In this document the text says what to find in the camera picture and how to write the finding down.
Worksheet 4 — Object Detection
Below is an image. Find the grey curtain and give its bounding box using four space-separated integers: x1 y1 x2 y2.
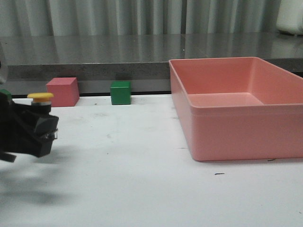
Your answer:
0 0 280 37

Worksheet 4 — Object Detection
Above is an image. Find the pink cube by counter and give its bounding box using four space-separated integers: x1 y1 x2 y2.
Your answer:
46 77 80 107

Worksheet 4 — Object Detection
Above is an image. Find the yellow push button switch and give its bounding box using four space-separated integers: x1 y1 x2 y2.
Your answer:
27 92 59 140

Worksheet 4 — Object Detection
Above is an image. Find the grey stone counter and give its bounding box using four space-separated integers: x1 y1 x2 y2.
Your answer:
0 32 303 96

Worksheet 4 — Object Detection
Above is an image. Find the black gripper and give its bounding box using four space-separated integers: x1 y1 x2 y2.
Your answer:
0 99 54 163

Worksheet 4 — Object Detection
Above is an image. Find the green cube centre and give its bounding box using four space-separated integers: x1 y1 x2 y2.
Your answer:
110 81 131 105

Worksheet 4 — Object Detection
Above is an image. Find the green cube far left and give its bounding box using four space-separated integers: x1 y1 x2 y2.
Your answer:
0 89 12 101

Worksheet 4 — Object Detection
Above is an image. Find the white rice cooker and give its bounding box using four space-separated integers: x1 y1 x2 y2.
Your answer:
276 0 303 35

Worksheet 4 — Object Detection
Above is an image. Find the green cube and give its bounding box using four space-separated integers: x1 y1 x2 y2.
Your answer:
0 89 12 101
110 81 131 105

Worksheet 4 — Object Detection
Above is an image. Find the pink plastic bin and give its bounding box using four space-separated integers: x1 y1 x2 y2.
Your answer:
169 57 303 161

